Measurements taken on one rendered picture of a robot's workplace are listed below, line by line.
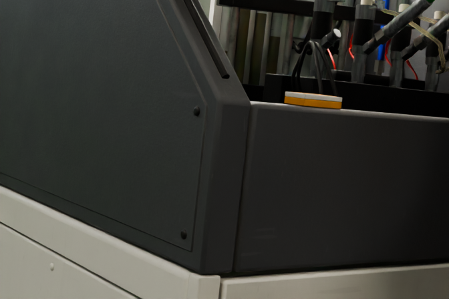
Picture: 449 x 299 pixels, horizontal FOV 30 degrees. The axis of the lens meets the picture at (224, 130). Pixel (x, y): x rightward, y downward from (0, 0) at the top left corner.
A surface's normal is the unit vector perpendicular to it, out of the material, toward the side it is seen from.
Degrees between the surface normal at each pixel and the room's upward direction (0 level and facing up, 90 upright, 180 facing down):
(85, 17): 90
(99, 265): 90
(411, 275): 90
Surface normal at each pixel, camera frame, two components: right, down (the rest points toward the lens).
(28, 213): -0.80, -0.04
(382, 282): 0.59, 0.11
